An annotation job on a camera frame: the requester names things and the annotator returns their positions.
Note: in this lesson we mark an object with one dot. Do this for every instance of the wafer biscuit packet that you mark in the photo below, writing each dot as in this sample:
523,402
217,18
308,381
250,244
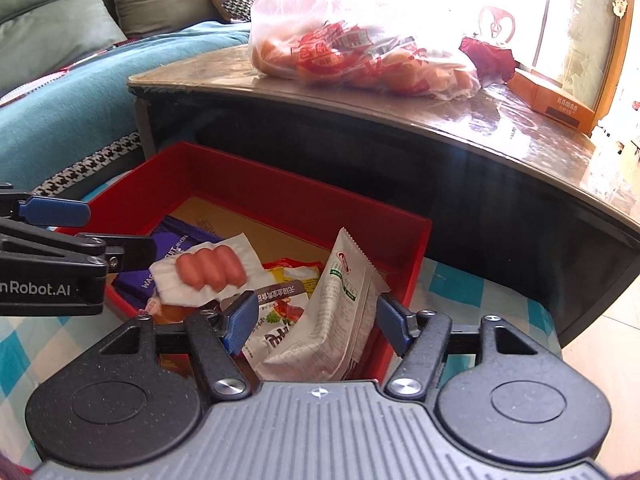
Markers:
175,242

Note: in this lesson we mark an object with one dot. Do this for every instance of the grey-green throw pillow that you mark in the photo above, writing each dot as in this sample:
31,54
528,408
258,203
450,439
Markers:
160,7

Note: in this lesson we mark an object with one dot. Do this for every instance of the hanging gold ornament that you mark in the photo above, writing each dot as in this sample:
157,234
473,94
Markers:
621,5

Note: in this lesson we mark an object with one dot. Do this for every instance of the orange cardboard box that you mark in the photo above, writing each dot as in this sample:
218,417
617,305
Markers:
545,100

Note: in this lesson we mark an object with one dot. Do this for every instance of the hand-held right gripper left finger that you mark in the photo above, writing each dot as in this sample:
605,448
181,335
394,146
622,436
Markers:
240,320

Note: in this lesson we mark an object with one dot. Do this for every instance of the carved wooden chair backrest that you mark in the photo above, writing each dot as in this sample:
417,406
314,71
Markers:
495,8

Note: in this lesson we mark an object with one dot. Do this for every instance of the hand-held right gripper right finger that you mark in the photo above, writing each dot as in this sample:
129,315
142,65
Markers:
392,325

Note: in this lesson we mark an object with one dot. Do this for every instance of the yellow red snack packet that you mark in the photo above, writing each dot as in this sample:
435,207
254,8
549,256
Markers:
295,272

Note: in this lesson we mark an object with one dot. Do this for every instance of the clear plastic bag of snacks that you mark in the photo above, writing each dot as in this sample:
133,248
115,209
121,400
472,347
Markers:
350,45

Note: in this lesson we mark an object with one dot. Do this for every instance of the sausage pack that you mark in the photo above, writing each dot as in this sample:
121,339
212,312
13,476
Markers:
205,265

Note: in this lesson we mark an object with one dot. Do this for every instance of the dark coffee table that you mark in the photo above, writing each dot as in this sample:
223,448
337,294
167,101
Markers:
500,210

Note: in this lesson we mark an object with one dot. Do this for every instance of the brown white snack packet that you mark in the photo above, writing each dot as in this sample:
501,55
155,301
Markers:
280,310

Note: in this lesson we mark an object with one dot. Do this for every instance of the red cardboard box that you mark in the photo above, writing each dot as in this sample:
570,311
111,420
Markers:
310,210

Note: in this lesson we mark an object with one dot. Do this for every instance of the crumpled red bag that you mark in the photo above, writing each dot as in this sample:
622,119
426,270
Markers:
492,60

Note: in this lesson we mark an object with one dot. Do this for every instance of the large grey-green cushion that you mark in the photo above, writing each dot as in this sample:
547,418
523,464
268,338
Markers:
50,45

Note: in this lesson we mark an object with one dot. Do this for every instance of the long white snack packet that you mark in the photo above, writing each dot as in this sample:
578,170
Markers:
340,320

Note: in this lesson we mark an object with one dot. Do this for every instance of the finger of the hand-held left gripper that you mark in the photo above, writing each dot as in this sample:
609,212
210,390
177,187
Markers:
125,252
60,212

